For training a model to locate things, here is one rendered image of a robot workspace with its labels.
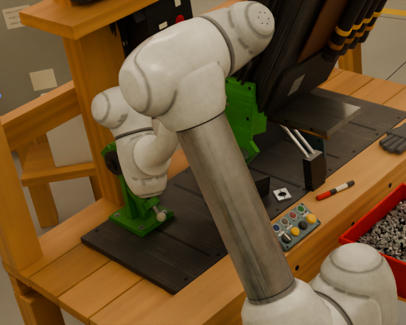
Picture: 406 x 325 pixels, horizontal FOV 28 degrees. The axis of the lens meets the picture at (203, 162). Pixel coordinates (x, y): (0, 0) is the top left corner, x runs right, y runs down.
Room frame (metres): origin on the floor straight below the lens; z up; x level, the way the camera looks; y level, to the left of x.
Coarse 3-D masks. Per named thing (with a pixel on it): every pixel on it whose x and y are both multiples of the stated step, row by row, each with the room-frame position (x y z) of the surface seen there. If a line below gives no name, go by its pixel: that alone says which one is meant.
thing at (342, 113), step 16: (304, 96) 2.15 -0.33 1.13; (320, 96) 2.14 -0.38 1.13; (288, 112) 2.07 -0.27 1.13; (304, 112) 2.05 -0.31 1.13; (320, 112) 2.04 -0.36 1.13; (336, 112) 2.02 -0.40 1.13; (352, 112) 2.01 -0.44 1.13; (304, 128) 1.99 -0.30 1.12; (320, 128) 1.95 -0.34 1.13; (336, 128) 1.95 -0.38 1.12
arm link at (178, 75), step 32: (160, 32) 1.39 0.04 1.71; (192, 32) 1.38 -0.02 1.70; (128, 64) 1.33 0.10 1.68; (160, 64) 1.31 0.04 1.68; (192, 64) 1.33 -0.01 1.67; (224, 64) 1.37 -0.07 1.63; (128, 96) 1.33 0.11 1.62; (160, 96) 1.29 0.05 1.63; (192, 96) 1.30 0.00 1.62; (224, 96) 1.34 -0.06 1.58; (192, 128) 1.30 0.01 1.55; (224, 128) 1.31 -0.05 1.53; (192, 160) 1.30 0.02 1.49; (224, 160) 1.28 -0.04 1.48; (224, 192) 1.26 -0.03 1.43; (256, 192) 1.29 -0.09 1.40; (224, 224) 1.25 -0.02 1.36; (256, 224) 1.24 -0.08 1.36; (256, 256) 1.22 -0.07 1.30; (256, 288) 1.20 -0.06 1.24; (288, 288) 1.20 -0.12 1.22; (256, 320) 1.17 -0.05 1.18; (288, 320) 1.15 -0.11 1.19; (320, 320) 1.17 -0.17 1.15
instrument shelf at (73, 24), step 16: (48, 0) 2.20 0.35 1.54; (96, 0) 2.13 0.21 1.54; (112, 0) 2.11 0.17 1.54; (128, 0) 2.09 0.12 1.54; (144, 0) 2.12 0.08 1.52; (32, 16) 2.10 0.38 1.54; (48, 16) 2.07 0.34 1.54; (64, 16) 2.05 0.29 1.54; (80, 16) 2.03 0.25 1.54; (96, 16) 2.02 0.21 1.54; (112, 16) 2.05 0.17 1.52; (64, 32) 1.99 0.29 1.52; (80, 32) 1.98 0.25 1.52
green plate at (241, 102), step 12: (228, 84) 2.07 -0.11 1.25; (240, 84) 2.04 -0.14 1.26; (252, 84) 2.01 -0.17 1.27; (228, 96) 2.07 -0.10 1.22; (240, 96) 2.03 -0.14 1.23; (252, 96) 2.00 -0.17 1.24; (228, 108) 2.06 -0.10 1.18; (240, 108) 2.02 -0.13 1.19; (252, 108) 1.99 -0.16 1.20; (228, 120) 2.05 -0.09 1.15; (240, 120) 2.02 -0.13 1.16; (252, 120) 1.99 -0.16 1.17; (264, 120) 2.04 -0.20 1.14; (240, 132) 2.01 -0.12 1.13; (252, 132) 1.99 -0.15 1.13; (240, 144) 2.00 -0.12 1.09
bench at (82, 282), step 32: (352, 96) 2.57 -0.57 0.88; (384, 96) 2.53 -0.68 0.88; (64, 224) 2.07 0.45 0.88; (96, 224) 2.04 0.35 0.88; (64, 256) 1.91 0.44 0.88; (96, 256) 1.88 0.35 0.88; (32, 288) 1.93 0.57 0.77; (64, 288) 1.76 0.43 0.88; (96, 288) 1.73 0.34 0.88; (128, 288) 1.71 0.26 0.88; (160, 288) 1.69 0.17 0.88; (32, 320) 1.88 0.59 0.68; (96, 320) 1.60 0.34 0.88; (128, 320) 1.58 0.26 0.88
